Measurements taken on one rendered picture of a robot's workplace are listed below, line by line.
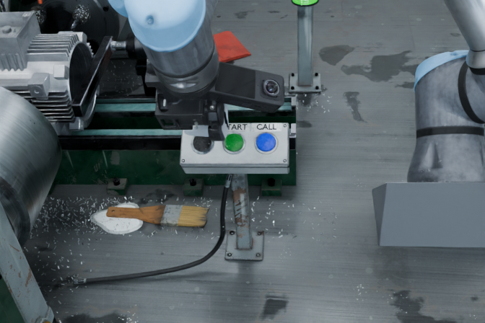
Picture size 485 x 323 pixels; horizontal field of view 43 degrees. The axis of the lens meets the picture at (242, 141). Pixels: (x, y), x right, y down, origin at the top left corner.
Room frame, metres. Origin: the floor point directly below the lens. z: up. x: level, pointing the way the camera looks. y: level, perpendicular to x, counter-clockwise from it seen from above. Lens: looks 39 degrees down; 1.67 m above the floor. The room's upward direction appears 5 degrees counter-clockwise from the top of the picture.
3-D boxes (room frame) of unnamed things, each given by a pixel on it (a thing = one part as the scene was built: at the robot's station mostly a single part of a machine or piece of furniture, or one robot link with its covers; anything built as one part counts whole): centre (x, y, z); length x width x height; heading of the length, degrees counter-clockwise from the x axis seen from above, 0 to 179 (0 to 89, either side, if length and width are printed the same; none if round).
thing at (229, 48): (1.48, 0.04, 0.80); 0.15 x 0.12 x 0.01; 21
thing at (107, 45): (1.05, 0.28, 1.01); 0.26 x 0.04 x 0.03; 173
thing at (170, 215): (0.85, 0.18, 0.80); 0.21 x 0.05 x 0.01; 80
